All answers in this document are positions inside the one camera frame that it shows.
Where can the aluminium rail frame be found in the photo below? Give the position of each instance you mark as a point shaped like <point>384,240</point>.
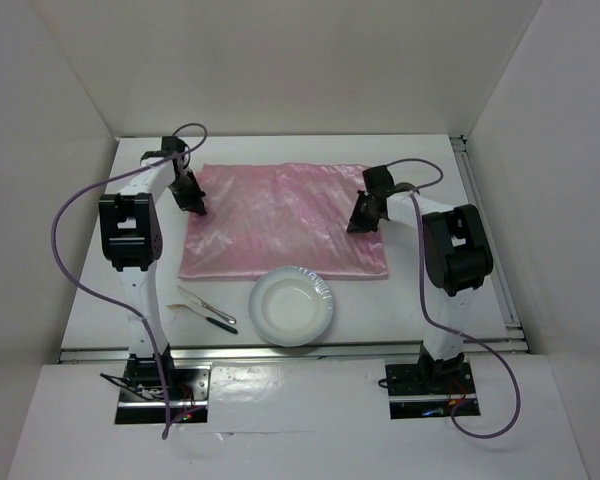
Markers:
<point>376,317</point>

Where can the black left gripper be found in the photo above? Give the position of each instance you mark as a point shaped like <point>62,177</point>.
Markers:
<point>193,202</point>

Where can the pink satin rose placemat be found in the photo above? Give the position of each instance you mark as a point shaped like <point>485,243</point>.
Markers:
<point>263,217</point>

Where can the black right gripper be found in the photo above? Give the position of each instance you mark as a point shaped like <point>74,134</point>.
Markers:
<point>357,223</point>

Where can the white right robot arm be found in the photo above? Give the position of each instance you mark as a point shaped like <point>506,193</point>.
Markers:
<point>454,259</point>

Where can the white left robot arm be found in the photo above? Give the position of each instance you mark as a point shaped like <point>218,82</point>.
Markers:
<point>132,242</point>

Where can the silver table knife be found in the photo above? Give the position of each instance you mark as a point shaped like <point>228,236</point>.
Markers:
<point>191,297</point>

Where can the white plate with blue rim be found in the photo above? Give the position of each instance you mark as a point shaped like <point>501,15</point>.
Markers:
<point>291,306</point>

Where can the gold fork with dark handle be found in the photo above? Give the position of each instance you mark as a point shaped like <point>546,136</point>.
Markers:
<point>218,323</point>

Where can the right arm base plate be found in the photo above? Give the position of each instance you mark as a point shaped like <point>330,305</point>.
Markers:
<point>410,397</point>

